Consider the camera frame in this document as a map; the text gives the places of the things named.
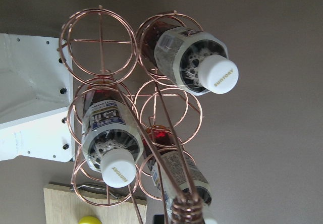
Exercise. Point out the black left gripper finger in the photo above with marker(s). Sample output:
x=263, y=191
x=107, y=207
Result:
x=159, y=219

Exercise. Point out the copper wire bottle basket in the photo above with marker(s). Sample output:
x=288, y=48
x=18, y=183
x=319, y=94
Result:
x=185, y=208

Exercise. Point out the tea bottle middle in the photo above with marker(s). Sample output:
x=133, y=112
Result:
x=111, y=143

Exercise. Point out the tea bottle front left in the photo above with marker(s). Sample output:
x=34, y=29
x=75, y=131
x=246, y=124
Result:
x=174, y=46

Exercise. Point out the half lemon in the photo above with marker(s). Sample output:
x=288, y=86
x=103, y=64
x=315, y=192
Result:
x=89, y=220

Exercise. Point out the wooden cutting board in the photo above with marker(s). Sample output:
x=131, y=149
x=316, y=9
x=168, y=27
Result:
x=63, y=205

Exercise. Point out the tea bottle under handle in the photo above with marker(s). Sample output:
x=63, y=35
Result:
x=163, y=137

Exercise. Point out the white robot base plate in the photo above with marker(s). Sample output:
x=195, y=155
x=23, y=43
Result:
x=36, y=92

